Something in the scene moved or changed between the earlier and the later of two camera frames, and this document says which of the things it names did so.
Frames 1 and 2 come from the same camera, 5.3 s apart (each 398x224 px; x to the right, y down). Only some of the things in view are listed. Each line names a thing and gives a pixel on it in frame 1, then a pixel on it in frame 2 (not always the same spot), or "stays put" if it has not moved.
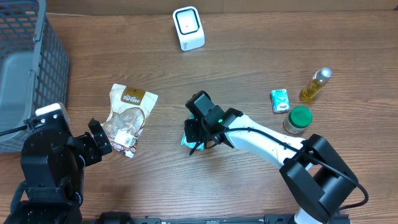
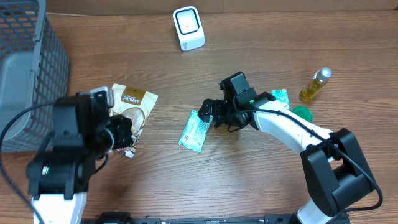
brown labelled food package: (130, 109) stays put
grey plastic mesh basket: (35, 67) stays put
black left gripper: (94, 140) to (123, 131)
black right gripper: (195, 136) to (220, 106)
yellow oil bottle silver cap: (320, 77) stays put
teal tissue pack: (280, 101) stays put
